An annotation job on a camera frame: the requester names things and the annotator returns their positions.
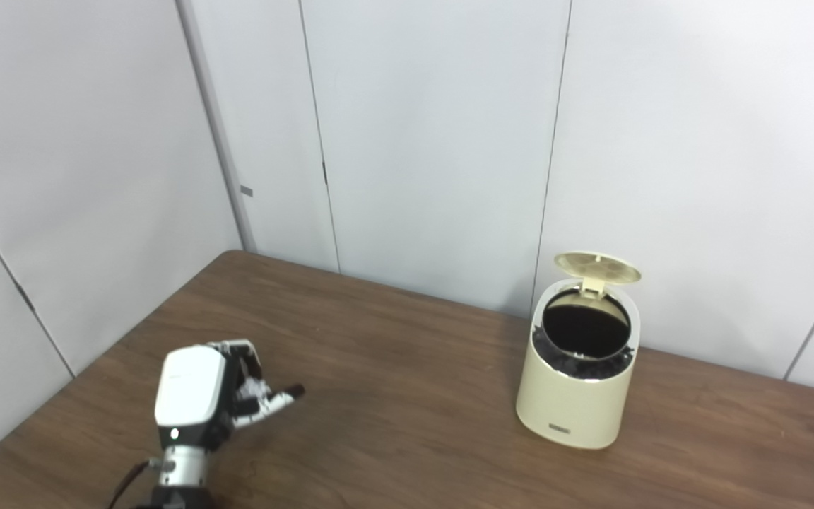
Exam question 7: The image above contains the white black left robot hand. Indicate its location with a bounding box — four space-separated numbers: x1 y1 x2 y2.
154 339 306 451

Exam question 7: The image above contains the cream-colored bin body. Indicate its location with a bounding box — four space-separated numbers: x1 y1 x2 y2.
516 276 641 450

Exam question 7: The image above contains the cream round bin lid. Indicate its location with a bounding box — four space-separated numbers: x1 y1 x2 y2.
554 252 642 295

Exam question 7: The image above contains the black bin liner bag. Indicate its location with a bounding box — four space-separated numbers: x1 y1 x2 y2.
532 290 637 382

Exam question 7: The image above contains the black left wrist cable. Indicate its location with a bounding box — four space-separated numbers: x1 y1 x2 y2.
107 458 164 509

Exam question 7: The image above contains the gray wall corner strip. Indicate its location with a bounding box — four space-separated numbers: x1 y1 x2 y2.
175 0 258 254

